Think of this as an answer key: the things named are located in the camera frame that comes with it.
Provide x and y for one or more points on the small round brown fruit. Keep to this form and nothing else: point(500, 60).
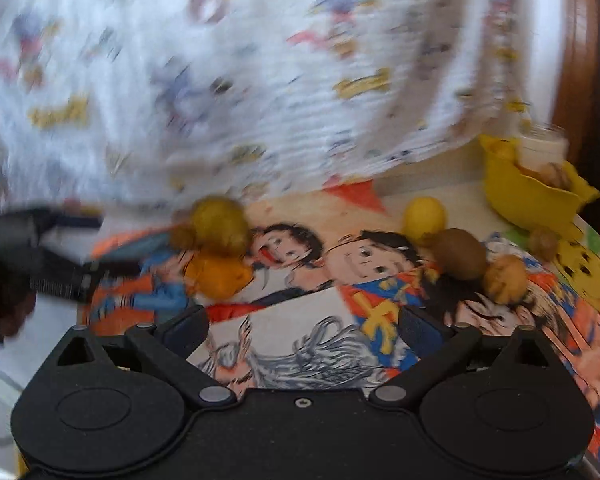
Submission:
point(182, 237)

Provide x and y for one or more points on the brown kiwi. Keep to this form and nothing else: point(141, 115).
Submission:
point(460, 255)

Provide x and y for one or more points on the large yellow-green mango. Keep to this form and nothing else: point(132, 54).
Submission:
point(222, 225)

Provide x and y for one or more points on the colourful cartoon printed mat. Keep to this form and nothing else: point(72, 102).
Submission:
point(480, 320)

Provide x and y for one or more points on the white cartoon printed cloth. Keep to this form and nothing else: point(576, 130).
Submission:
point(205, 70)

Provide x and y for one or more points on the brown wooden headboard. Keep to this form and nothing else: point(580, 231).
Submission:
point(587, 60)

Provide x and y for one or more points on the yellow plastic bowl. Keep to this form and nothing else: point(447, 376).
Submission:
point(525, 205)

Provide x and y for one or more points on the white cup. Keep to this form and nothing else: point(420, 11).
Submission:
point(542, 144)

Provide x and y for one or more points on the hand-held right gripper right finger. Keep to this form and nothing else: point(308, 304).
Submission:
point(417, 332)

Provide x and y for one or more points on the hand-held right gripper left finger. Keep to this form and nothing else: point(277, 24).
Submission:
point(190, 327)

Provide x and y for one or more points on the yellow lemon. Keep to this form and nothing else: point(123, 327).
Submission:
point(424, 217)

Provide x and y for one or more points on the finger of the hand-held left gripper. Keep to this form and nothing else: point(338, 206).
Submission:
point(70, 280)
point(77, 221)

